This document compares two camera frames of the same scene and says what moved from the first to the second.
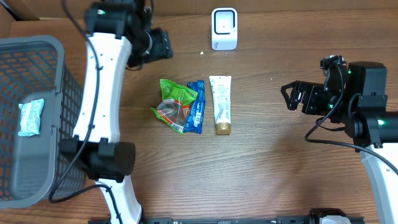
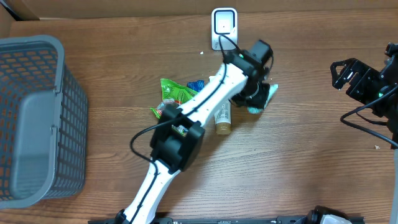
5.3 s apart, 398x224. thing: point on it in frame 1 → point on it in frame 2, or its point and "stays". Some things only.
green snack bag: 175,105 stays
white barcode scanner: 224,31 stays
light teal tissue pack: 30,113 → 257,110
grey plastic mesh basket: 32,68 stays
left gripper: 162,48 → 256,101
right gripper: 310,91 → 364,74
